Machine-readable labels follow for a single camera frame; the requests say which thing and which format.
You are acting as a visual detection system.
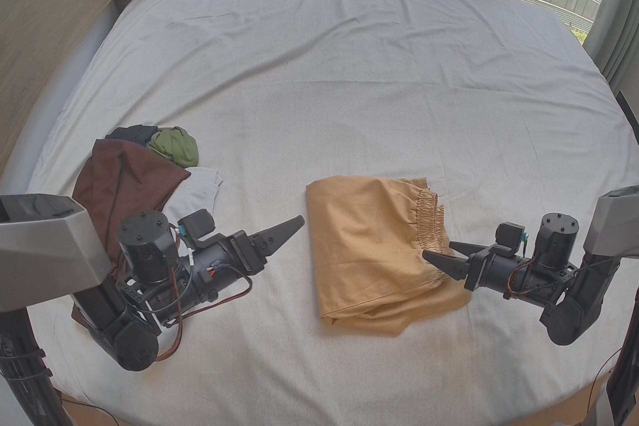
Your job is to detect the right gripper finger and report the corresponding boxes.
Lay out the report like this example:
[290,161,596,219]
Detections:
[449,242,492,258]
[422,249,470,285]

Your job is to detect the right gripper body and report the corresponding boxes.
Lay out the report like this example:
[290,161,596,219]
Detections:
[464,247,532,300]

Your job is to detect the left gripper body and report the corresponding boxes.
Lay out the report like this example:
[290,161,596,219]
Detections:
[189,230,273,297]

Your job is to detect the tan shorts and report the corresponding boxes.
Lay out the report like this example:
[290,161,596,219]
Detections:
[306,174,472,339]

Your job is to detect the bed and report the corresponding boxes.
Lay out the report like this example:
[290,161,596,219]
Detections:
[0,0,639,426]

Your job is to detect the pale blue garment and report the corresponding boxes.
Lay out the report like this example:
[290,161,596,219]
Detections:
[162,167,224,220]

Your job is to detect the green garment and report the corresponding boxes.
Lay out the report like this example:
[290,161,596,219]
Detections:
[146,126,200,169]

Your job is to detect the brown garment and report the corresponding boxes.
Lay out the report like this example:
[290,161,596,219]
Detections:
[71,138,193,330]

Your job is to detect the dark grey garment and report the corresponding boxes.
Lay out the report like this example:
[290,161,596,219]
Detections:
[105,124,160,147]

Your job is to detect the grey-green curtain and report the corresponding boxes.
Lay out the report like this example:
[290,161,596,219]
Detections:
[581,0,639,88]

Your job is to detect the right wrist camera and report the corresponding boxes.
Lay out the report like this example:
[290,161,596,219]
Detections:
[494,222,528,259]

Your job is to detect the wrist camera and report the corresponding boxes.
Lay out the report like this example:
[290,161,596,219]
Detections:
[177,209,216,249]
[494,222,528,259]

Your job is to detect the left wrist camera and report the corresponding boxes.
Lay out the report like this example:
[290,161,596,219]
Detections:
[177,209,216,249]

